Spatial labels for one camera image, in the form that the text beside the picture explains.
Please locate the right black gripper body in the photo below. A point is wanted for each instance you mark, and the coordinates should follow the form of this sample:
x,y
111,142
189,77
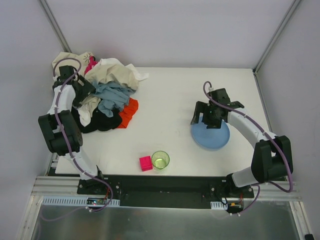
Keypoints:
x,y
210,110

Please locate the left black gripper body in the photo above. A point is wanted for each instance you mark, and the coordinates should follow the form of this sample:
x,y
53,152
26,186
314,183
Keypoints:
x,y
83,88

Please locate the beige cloth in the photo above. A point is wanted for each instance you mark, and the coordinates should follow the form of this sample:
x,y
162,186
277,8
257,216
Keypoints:
x,y
78,61

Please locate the magenta cloth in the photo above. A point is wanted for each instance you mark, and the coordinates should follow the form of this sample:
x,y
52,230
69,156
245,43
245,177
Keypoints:
x,y
92,63

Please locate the blue-grey cloth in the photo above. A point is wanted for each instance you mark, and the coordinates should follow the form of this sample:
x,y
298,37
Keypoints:
x,y
112,96

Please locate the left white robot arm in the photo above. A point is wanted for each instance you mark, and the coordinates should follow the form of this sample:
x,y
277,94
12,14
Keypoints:
x,y
60,130

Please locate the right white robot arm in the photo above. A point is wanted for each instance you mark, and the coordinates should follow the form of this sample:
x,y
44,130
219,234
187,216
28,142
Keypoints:
x,y
272,154

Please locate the black cloth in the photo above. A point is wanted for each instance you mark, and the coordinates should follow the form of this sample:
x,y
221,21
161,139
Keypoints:
x,y
99,121

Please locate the orange cloth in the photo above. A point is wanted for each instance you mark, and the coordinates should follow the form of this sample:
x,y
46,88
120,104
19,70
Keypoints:
x,y
128,112

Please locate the blue plastic plate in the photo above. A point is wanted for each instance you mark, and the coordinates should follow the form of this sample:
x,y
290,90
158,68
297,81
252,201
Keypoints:
x,y
210,138

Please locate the green transparent cup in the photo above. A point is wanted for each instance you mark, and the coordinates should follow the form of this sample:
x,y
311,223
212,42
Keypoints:
x,y
160,159

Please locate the pink plastic cube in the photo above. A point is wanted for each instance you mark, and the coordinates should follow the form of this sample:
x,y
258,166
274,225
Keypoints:
x,y
145,163

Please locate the right white cable duct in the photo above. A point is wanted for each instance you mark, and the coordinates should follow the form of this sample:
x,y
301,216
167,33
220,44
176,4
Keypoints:
x,y
217,205

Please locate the white cable duct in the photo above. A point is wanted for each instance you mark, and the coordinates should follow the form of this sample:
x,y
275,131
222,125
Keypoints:
x,y
217,205
82,201

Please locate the left aluminium corner post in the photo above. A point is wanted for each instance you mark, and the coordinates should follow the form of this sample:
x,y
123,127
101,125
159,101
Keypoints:
x,y
54,25

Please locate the aluminium corner post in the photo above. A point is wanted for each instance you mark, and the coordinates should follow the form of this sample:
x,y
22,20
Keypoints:
x,y
276,35
54,25

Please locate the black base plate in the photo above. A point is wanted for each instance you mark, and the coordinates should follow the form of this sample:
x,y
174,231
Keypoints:
x,y
181,192

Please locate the left white cable duct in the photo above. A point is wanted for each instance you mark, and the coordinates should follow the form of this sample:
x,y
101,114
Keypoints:
x,y
82,201

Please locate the right aluminium corner post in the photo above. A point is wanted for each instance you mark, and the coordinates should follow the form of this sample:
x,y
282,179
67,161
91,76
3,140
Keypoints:
x,y
276,35

